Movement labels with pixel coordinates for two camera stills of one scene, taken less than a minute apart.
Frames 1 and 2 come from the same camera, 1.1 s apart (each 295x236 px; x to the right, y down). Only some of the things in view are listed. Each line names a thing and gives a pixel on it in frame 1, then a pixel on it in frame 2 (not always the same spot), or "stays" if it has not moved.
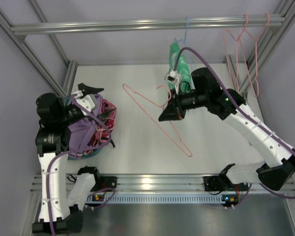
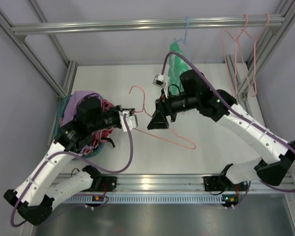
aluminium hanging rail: x=271 y=21 stays
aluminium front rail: x=155 y=184 stays
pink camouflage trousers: x=107 y=112 stays
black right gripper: x=176 y=104 -> x=165 y=109
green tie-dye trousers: x=181 y=67 stays
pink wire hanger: x=123 y=84 -> x=143 y=108
